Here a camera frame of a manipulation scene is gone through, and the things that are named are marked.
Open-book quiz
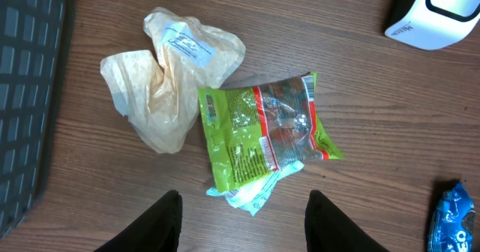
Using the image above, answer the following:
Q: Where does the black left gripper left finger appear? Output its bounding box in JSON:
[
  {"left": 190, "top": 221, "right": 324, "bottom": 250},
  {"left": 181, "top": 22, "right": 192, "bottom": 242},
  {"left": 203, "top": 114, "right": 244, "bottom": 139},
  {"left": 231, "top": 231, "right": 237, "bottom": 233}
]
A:
[{"left": 95, "top": 190, "right": 183, "bottom": 252}]

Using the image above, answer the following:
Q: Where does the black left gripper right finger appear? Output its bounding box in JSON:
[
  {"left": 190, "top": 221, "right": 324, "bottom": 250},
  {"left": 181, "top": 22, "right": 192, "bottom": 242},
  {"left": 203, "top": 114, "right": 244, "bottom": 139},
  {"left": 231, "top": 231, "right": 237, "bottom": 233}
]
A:
[{"left": 304, "top": 190, "right": 388, "bottom": 252}]

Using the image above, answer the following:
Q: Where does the teal snack packet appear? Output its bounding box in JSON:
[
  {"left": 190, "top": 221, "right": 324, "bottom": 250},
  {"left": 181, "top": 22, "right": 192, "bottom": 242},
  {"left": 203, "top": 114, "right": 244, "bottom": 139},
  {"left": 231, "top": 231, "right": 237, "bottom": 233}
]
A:
[{"left": 206, "top": 160, "right": 305, "bottom": 217}]

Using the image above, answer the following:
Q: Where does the blue oreo packet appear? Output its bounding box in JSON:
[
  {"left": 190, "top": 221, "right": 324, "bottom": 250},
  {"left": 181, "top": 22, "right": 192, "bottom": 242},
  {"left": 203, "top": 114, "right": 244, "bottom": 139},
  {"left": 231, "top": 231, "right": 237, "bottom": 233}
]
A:
[{"left": 427, "top": 182, "right": 476, "bottom": 252}]

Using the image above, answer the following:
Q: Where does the green candy bag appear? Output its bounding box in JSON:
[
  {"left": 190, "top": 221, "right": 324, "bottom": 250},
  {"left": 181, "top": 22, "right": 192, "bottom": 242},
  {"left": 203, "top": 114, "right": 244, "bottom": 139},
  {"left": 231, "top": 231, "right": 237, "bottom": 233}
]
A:
[{"left": 198, "top": 72, "right": 344, "bottom": 193}]

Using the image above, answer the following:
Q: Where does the beige snack bag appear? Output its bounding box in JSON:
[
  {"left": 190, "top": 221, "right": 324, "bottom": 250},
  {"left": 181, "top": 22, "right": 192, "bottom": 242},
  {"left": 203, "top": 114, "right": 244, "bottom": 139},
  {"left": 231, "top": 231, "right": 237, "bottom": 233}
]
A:
[{"left": 100, "top": 7, "right": 246, "bottom": 154}]

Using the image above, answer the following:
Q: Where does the white barcode scanner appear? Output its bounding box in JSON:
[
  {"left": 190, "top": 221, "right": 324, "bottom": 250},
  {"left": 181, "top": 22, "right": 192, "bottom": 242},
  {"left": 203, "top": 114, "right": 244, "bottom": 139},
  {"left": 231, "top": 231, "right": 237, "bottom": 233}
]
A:
[{"left": 384, "top": 0, "right": 479, "bottom": 50}]

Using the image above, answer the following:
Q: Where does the grey plastic shopping basket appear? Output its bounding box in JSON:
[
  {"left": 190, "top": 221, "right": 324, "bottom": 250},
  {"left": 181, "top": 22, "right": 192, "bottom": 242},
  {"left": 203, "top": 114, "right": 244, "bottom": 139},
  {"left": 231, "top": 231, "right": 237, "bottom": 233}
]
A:
[{"left": 1, "top": 0, "right": 74, "bottom": 237}]

